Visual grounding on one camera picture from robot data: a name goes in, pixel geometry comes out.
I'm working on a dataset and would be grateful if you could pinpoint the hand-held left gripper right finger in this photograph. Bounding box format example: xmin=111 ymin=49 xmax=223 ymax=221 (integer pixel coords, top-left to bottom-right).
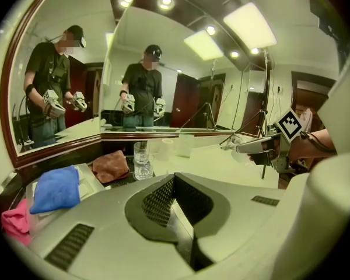
xmin=174 ymin=172 xmax=287 ymax=271

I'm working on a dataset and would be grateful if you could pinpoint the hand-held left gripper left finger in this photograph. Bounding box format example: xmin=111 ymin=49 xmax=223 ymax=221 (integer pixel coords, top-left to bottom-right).
xmin=31 ymin=173 xmax=200 ymax=280

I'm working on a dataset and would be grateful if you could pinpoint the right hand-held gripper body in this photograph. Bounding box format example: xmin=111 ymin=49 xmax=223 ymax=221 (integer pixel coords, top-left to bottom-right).
xmin=262 ymin=107 xmax=305 ymax=174

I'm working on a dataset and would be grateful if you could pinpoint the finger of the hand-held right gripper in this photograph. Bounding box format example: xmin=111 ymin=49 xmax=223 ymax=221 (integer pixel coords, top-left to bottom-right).
xmin=248 ymin=152 xmax=272 ymax=166
xmin=235 ymin=138 xmax=274 ymax=155

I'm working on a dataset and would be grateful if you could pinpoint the clear glass cup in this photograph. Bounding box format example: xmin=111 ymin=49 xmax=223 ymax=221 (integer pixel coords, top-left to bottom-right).
xmin=133 ymin=141 xmax=156 ymax=181

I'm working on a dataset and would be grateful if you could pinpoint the person's right forearm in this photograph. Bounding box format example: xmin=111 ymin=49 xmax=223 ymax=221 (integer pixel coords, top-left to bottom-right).
xmin=288 ymin=128 xmax=338 ymax=165

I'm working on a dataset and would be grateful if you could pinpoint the clear plastic wrapper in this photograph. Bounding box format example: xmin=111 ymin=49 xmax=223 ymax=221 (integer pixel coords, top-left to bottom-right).
xmin=229 ymin=135 xmax=253 ymax=165

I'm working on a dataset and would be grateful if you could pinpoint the dark wooden door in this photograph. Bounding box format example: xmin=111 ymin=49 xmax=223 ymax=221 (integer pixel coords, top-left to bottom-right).
xmin=290 ymin=71 xmax=337 ymax=134

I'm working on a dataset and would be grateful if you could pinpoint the black light stand tripod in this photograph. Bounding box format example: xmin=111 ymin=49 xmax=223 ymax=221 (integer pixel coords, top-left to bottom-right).
xmin=220 ymin=47 xmax=274 ymax=145

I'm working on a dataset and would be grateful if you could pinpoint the white tray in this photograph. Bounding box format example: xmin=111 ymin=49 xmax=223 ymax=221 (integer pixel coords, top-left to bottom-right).
xmin=25 ymin=163 xmax=106 ymax=236

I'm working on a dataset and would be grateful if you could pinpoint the brown cloth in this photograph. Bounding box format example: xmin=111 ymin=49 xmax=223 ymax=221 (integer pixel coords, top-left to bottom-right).
xmin=92 ymin=150 xmax=131 ymax=184

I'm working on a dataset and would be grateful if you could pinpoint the translucent plastic container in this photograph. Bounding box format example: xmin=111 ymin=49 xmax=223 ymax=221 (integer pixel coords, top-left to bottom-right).
xmin=176 ymin=133 xmax=195 ymax=158

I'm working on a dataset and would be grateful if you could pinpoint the blue cloth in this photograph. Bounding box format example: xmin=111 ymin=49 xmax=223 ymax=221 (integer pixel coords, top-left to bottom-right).
xmin=29 ymin=164 xmax=82 ymax=215

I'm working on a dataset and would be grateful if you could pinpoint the wide wood-framed mirror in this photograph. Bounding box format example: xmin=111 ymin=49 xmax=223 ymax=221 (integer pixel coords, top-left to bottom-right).
xmin=100 ymin=6 xmax=270 ymax=141

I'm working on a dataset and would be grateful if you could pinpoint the white paper roll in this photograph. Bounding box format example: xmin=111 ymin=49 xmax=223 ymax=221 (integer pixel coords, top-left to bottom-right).
xmin=159 ymin=138 xmax=175 ymax=161

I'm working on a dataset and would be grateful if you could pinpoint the pink cloth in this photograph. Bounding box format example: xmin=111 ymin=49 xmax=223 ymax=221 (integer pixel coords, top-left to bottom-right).
xmin=1 ymin=198 xmax=32 ymax=247

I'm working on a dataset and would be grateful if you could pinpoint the large wood-framed mirror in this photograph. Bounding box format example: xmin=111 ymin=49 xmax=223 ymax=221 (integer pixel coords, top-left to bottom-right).
xmin=0 ymin=0 xmax=118 ymax=169

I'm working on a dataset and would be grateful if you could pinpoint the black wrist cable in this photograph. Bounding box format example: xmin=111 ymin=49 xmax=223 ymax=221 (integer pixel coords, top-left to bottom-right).
xmin=300 ymin=131 xmax=337 ymax=153

